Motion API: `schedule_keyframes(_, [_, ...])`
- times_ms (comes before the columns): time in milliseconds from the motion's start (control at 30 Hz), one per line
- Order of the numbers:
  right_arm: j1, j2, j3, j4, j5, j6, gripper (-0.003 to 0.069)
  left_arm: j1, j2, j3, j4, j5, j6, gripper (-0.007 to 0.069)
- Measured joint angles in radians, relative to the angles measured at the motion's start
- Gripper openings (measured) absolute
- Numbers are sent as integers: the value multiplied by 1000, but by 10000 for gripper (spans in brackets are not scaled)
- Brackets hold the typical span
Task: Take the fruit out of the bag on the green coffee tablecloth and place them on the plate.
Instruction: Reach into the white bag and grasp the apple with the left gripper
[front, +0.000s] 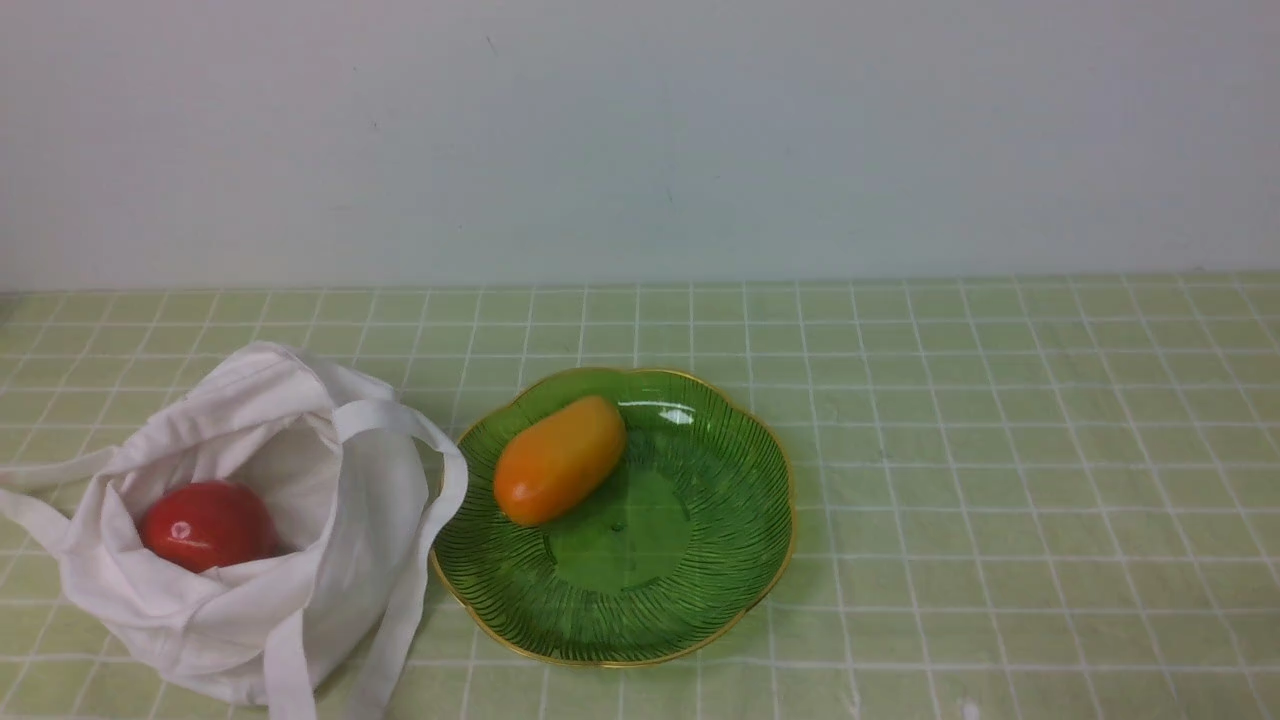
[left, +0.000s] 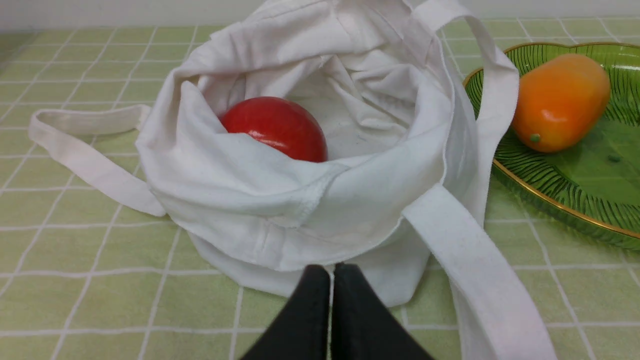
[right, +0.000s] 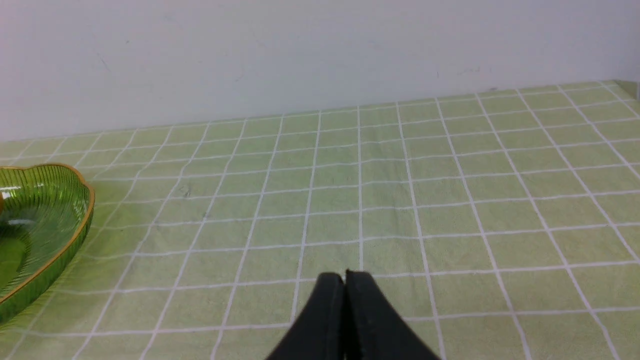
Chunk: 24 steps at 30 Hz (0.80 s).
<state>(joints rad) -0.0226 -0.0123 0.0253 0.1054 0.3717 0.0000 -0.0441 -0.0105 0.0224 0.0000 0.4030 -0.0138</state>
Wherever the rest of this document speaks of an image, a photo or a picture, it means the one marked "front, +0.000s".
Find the red apple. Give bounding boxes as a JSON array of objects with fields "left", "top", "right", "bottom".
[{"left": 137, "top": 480, "right": 282, "bottom": 574}]

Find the white cloth tote bag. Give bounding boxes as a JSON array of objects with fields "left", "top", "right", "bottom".
[{"left": 1, "top": 342, "right": 468, "bottom": 719}]

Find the orange mango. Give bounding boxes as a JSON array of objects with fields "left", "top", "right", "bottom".
[{"left": 493, "top": 395, "right": 627, "bottom": 527}]

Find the green glass plate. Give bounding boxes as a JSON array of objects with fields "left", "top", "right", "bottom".
[{"left": 431, "top": 366, "right": 797, "bottom": 667}]

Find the green checkered tablecloth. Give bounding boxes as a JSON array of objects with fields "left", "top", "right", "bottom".
[{"left": 1, "top": 274, "right": 1279, "bottom": 719}]

